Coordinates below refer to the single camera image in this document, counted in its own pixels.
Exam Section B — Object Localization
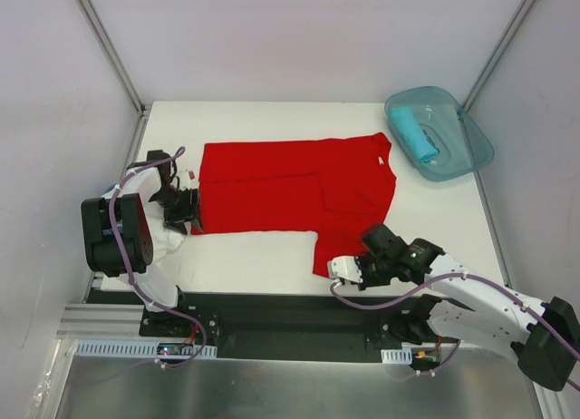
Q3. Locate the left slotted cable duct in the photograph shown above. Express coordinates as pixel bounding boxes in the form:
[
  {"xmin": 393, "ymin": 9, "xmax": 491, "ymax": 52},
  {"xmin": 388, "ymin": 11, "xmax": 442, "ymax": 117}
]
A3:
[{"xmin": 75, "ymin": 340, "xmax": 218, "ymax": 360}]

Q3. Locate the rolled teal t shirt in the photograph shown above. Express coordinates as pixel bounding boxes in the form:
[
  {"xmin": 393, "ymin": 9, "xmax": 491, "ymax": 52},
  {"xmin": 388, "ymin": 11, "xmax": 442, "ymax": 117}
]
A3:
[{"xmin": 390, "ymin": 107, "xmax": 439, "ymax": 163}]

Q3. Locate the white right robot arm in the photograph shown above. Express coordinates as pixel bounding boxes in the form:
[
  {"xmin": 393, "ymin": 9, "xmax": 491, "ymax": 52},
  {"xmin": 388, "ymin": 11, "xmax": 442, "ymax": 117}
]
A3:
[{"xmin": 356, "ymin": 224, "xmax": 579, "ymax": 392}]

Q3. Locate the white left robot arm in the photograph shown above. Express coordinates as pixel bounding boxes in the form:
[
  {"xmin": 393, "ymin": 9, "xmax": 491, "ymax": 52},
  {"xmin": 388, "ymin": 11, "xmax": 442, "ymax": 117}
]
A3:
[{"xmin": 81, "ymin": 146, "xmax": 203, "ymax": 336}]

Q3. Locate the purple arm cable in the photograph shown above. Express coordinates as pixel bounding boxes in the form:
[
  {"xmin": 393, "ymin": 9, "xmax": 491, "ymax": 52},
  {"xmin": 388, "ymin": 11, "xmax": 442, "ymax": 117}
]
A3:
[
  {"xmin": 90, "ymin": 145, "xmax": 208, "ymax": 386},
  {"xmin": 330, "ymin": 273, "xmax": 580, "ymax": 391}
]

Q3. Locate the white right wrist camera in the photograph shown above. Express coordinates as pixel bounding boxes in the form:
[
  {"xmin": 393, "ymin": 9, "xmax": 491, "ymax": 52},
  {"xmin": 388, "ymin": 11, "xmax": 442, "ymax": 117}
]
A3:
[{"xmin": 327, "ymin": 256, "xmax": 363, "ymax": 287}]

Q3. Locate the white t shirt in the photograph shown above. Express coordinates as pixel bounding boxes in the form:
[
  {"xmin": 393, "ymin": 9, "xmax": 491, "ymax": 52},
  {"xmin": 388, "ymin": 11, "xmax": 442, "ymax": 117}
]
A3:
[{"xmin": 148, "ymin": 219, "xmax": 185, "ymax": 262}]

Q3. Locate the slotted cable duct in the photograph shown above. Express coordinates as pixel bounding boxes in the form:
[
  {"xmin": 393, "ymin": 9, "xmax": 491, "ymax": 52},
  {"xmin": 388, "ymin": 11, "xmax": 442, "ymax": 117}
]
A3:
[
  {"xmin": 75, "ymin": 340, "xmax": 218, "ymax": 360},
  {"xmin": 381, "ymin": 347, "xmax": 413, "ymax": 365}
]

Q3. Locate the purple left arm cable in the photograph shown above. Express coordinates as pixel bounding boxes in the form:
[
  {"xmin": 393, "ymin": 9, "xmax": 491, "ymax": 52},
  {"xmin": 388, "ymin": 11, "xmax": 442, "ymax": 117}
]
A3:
[{"xmin": 90, "ymin": 145, "xmax": 208, "ymax": 386}]

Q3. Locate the corner aluminium post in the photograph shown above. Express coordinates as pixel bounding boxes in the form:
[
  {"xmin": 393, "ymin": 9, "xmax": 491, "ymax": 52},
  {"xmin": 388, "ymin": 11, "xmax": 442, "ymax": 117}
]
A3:
[
  {"xmin": 463, "ymin": 0, "xmax": 540, "ymax": 111},
  {"xmin": 67, "ymin": 0, "xmax": 150, "ymax": 116}
]

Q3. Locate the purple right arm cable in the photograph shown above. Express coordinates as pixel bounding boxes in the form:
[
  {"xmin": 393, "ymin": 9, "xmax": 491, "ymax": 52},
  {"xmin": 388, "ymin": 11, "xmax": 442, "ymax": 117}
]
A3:
[{"xmin": 330, "ymin": 273, "xmax": 580, "ymax": 391}]

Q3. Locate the right corner aluminium post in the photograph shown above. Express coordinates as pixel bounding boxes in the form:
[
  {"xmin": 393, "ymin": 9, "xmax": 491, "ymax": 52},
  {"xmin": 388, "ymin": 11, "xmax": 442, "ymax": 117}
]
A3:
[{"xmin": 463, "ymin": 0, "xmax": 540, "ymax": 111}]

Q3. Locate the aluminium rail profile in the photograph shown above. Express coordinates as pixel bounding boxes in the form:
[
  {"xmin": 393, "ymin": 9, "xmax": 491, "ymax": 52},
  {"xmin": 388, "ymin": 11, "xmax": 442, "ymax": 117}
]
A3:
[{"xmin": 56, "ymin": 303, "xmax": 150, "ymax": 341}]

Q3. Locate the red t shirt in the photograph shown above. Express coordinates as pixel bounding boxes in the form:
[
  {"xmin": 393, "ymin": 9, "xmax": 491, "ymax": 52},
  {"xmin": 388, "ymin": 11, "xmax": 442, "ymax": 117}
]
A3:
[{"xmin": 190, "ymin": 132, "xmax": 396, "ymax": 277}]

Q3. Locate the left corner aluminium post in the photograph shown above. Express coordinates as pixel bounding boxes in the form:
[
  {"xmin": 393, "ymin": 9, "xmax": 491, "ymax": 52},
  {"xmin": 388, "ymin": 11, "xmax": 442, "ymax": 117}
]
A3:
[{"xmin": 67, "ymin": 0, "xmax": 150, "ymax": 116}]

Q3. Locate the right slotted cable duct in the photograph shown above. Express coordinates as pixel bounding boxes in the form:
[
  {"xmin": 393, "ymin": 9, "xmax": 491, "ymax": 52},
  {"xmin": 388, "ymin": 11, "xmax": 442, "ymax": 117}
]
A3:
[{"xmin": 381, "ymin": 347, "xmax": 413, "ymax": 365}]

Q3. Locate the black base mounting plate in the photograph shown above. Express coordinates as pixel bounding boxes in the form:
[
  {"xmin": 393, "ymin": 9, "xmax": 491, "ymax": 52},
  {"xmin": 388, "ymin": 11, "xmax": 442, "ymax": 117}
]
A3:
[{"xmin": 85, "ymin": 287, "xmax": 470, "ymax": 360}]

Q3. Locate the teal translucent plastic bin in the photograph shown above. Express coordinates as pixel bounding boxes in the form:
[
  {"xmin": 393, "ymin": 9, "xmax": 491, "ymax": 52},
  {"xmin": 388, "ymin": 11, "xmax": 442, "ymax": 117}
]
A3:
[{"xmin": 384, "ymin": 86, "xmax": 495, "ymax": 182}]

